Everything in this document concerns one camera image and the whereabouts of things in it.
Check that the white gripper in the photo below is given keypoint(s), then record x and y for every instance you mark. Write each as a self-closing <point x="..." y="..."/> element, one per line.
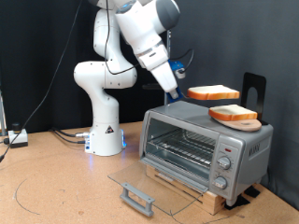
<point x="165" y="76"/>

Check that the white bread slice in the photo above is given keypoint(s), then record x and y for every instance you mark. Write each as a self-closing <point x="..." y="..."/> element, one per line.
<point x="230" y="112"/>
<point x="215" y="92"/>

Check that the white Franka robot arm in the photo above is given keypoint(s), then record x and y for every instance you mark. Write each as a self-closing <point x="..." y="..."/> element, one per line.
<point x="102" y="124"/>

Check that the silver oven knob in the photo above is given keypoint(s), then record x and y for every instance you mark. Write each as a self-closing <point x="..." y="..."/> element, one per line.
<point x="224" y="162"/>
<point x="220" y="182"/>

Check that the silver toaster oven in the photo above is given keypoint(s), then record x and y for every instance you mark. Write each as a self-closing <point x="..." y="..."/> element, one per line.
<point x="249" y="149"/>

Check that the dark grey backdrop curtain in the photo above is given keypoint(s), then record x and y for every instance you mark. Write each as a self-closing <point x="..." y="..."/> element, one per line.
<point x="218" y="46"/>

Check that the black metal bookend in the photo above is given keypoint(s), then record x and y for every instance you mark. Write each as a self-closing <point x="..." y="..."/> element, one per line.
<point x="249" y="81"/>

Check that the round wooden board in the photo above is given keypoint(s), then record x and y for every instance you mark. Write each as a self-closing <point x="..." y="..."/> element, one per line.
<point x="246" y="125"/>

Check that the slotted wooden block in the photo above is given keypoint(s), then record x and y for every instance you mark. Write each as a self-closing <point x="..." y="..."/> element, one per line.
<point x="215" y="202"/>

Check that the black foam pad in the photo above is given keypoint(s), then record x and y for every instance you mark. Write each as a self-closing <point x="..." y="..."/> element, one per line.
<point x="236" y="202"/>
<point x="252" y="191"/>

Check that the black backdrop curtain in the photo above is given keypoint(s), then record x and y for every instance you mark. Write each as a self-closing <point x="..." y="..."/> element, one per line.
<point x="28" y="62"/>

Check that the emergency stop button box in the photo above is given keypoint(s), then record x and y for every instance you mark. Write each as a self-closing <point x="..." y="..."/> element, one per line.
<point x="18" y="137"/>

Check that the metal stand rod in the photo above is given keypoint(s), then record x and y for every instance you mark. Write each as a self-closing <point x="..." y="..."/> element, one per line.
<point x="2" y="115"/>

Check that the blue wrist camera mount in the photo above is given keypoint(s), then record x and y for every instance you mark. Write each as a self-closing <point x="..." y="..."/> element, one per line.
<point x="174" y="66"/>

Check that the tall aluminium frame post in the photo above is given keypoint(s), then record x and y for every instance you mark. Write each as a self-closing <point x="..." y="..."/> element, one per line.
<point x="169" y="40"/>

